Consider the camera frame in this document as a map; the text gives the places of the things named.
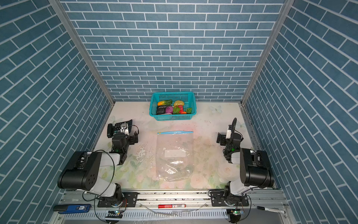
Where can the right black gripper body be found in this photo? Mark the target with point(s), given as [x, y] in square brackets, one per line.
[225, 142]

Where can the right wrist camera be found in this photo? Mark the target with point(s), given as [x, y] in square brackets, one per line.
[229, 132]

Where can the yellow toy potato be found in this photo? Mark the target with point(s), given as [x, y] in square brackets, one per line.
[178, 102]

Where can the green toy leaf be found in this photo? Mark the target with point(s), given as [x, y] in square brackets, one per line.
[189, 110]
[176, 110]

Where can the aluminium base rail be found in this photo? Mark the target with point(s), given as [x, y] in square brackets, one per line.
[198, 209]

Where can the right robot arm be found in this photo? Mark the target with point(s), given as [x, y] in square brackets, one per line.
[254, 167]

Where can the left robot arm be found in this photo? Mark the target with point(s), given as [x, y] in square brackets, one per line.
[81, 173]

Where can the clear zip top bag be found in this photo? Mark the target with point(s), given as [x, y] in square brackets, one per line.
[174, 158]

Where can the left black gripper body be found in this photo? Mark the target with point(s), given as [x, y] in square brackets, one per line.
[129, 141]

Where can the black white marker pen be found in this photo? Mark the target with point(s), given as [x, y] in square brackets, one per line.
[271, 210]

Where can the blue black handheld device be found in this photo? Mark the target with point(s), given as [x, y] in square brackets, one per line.
[72, 208]

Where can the red toy pepper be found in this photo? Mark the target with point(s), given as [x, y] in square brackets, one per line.
[181, 108]

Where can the purple toy onion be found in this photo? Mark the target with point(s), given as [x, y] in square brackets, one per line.
[169, 110]

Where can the red marker pen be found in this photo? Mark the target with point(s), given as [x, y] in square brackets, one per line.
[168, 206]

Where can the orange green toy cucumber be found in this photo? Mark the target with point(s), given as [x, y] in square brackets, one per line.
[164, 103]

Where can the teal plastic basket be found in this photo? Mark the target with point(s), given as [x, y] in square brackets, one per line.
[187, 97]

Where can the black toy eggplant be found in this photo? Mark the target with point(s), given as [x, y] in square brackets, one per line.
[161, 109]

